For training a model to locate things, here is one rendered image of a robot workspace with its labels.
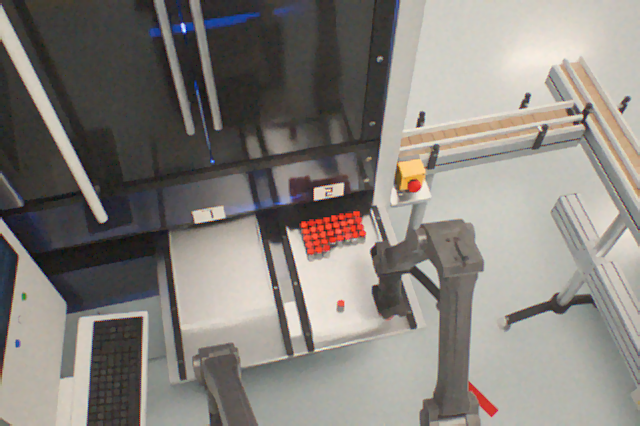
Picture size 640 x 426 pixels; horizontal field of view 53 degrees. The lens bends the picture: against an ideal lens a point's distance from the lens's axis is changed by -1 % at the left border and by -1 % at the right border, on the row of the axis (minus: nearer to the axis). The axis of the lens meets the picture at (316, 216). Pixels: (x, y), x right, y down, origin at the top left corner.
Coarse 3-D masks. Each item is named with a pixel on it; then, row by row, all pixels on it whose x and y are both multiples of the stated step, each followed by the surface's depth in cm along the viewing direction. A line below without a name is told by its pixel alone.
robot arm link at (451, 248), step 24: (432, 240) 113; (456, 240) 114; (456, 264) 110; (480, 264) 110; (456, 288) 112; (456, 312) 114; (456, 336) 116; (456, 360) 118; (456, 384) 120; (432, 408) 123; (456, 408) 122
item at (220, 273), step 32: (192, 224) 193; (224, 224) 193; (256, 224) 189; (192, 256) 187; (224, 256) 187; (256, 256) 187; (192, 288) 182; (224, 288) 182; (256, 288) 182; (192, 320) 176; (224, 320) 176
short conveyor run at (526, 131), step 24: (528, 96) 205; (480, 120) 205; (504, 120) 209; (528, 120) 209; (552, 120) 204; (576, 120) 206; (408, 144) 203; (432, 144) 198; (456, 144) 203; (480, 144) 203; (504, 144) 203; (528, 144) 206; (552, 144) 210; (576, 144) 213; (432, 168) 203; (456, 168) 208
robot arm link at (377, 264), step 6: (378, 246) 163; (384, 246) 163; (372, 252) 165; (372, 258) 165; (378, 258) 154; (378, 264) 153; (378, 270) 155; (378, 276) 156; (384, 276) 157; (390, 276) 157
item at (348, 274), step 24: (288, 240) 188; (312, 264) 186; (336, 264) 186; (360, 264) 186; (312, 288) 182; (336, 288) 182; (360, 288) 182; (312, 312) 178; (336, 312) 178; (360, 312) 178
